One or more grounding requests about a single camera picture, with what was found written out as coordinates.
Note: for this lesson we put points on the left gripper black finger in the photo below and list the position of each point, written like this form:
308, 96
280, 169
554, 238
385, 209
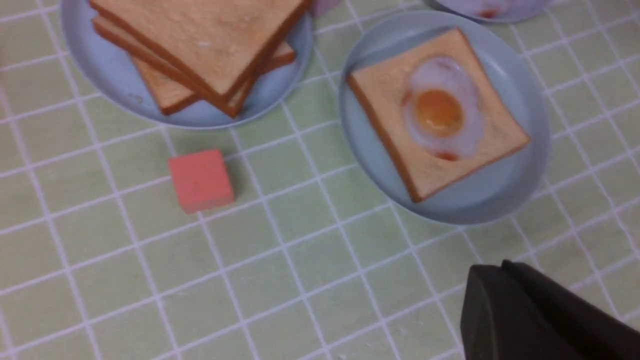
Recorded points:
514, 312

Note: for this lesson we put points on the fried egg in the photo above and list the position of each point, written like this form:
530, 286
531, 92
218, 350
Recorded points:
441, 109

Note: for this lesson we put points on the toast slice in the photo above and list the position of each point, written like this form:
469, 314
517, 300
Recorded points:
167, 85
379, 88
234, 106
216, 45

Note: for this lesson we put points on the teal empty plate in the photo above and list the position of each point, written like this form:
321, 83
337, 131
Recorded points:
485, 195

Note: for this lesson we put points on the grey-blue egg plate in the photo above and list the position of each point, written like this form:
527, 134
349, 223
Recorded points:
492, 11

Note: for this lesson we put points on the salmon red cube block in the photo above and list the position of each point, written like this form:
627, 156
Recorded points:
201, 181

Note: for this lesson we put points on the green checkered tablecloth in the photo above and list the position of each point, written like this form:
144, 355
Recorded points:
311, 261

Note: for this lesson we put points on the light blue bread plate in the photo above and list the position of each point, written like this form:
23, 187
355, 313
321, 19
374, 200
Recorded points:
111, 72

